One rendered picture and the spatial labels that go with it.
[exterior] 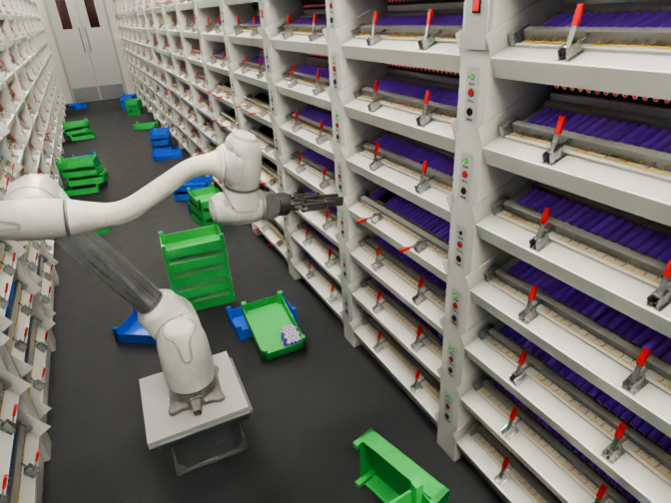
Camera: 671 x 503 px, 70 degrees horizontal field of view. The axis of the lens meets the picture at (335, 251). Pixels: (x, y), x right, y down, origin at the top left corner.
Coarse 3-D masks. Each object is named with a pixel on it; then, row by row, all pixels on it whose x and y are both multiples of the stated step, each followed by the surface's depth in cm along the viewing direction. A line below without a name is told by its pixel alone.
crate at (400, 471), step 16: (368, 432) 148; (368, 448) 152; (384, 448) 142; (368, 464) 155; (384, 464) 150; (400, 464) 137; (416, 464) 136; (368, 480) 155; (384, 480) 153; (400, 480) 146; (432, 480) 132; (384, 496) 149; (432, 496) 127; (448, 496) 130
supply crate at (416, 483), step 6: (414, 480) 101; (414, 486) 100; (420, 486) 100; (408, 492) 101; (414, 492) 100; (420, 492) 101; (396, 498) 100; (402, 498) 101; (408, 498) 102; (414, 498) 101; (420, 498) 101; (426, 498) 100
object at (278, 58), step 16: (272, 0) 208; (288, 0) 211; (272, 16) 211; (272, 48) 216; (272, 64) 219; (272, 80) 224; (272, 112) 235; (288, 144) 238; (288, 176) 245; (288, 224) 258; (288, 256) 273
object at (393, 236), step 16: (352, 192) 183; (368, 192) 184; (352, 208) 183; (368, 224) 172; (384, 224) 167; (384, 240) 167; (400, 240) 157; (416, 256) 149; (432, 256) 144; (432, 272) 145
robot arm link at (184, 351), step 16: (176, 320) 154; (192, 320) 155; (160, 336) 150; (176, 336) 148; (192, 336) 150; (160, 352) 150; (176, 352) 148; (192, 352) 150; (208, 352) 155; (176, 368) 149; (192, 368) 151; (208, 368) 156; (176, 384) 153; (192, 384) 153; (208, 384) 158
